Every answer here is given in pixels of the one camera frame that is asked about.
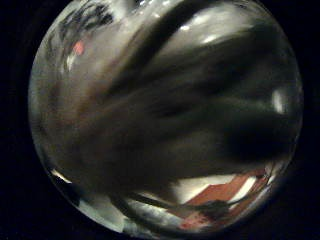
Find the red and white flat object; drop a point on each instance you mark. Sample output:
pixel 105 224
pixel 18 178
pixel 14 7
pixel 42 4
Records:
pixel 220 192

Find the small pink red object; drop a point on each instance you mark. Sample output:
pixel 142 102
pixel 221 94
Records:
pixel 79 48

